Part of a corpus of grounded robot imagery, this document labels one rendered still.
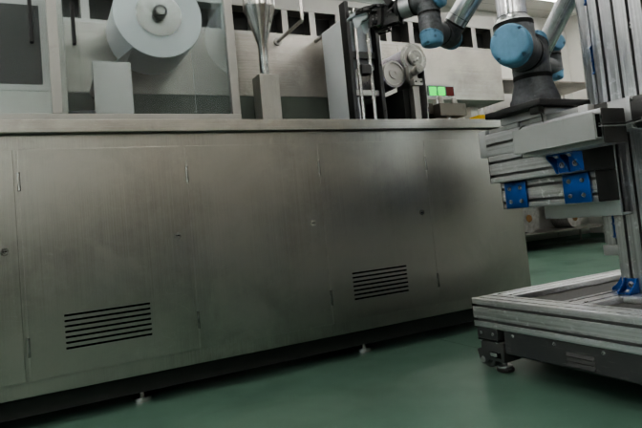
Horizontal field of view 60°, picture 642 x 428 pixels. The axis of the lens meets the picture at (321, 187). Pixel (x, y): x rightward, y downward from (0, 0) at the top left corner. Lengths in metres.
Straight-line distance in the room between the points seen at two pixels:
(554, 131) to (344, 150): 0.84
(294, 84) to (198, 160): 0.99
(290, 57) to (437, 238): 1.14
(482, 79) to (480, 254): 1.32
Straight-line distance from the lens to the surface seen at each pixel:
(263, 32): 2.49
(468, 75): 3.39
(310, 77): 2.81
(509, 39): 1.74
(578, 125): 1.56
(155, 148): 1.88
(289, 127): 2.01
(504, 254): 2.57
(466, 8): 2.00
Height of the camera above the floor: 0.52
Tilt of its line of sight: 3 degrees up
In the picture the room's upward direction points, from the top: 5 degrees counter-clockwise
